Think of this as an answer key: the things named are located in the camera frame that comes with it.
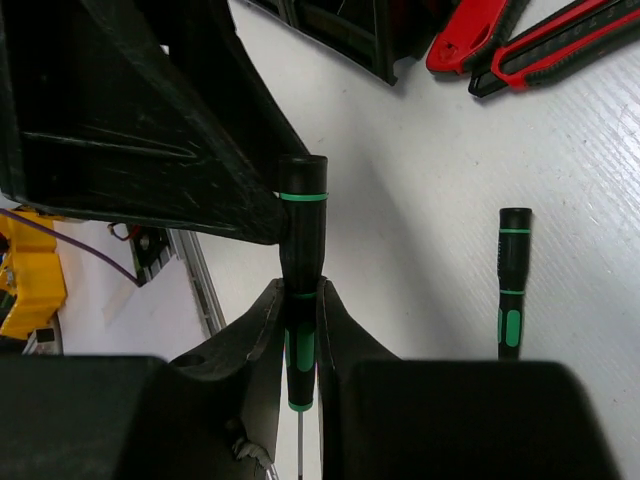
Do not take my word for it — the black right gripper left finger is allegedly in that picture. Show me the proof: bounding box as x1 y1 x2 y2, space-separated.
1 280 284 479

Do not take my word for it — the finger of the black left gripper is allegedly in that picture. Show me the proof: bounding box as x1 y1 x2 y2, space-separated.
1 1 284 245
209 1 308 156

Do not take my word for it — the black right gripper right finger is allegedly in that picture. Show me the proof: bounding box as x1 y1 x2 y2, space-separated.
316 279 620 480

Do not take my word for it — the green black precision screwdriver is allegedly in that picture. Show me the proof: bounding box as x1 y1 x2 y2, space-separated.
278 155 328 479
497 207 533 360

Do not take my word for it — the black three-compartment tray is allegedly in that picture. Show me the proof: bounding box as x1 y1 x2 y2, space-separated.
251 0 457 86

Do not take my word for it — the yellow connector block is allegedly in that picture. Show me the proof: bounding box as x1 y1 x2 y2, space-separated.
1 210 67 340

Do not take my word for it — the red black utility knife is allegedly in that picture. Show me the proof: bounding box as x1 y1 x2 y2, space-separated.
426 0 529 75

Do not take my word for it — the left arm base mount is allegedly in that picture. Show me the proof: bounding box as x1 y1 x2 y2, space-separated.
107 223 174 285

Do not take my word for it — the aluminium front rail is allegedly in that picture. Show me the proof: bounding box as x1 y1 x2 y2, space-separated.
168 229 226 336

